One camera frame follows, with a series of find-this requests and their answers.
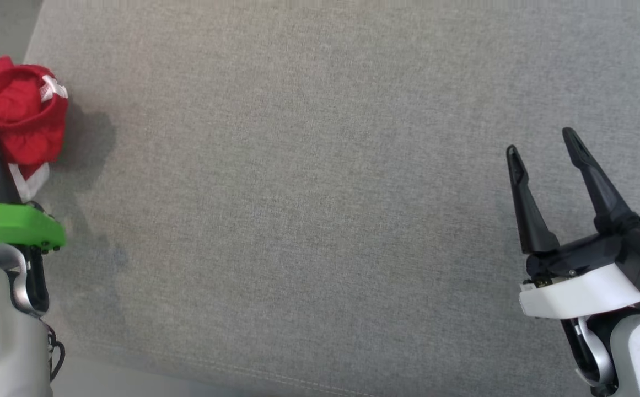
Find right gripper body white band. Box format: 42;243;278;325
518;230;640;321

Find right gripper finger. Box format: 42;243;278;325
505;144;561;256
561;127;640;236

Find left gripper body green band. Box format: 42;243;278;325
0;201;68;255

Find red white elastic shorts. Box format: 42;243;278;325
0;56;70;202

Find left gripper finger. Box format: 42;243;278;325
0;134;23;205

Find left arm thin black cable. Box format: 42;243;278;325
46;324;67;382

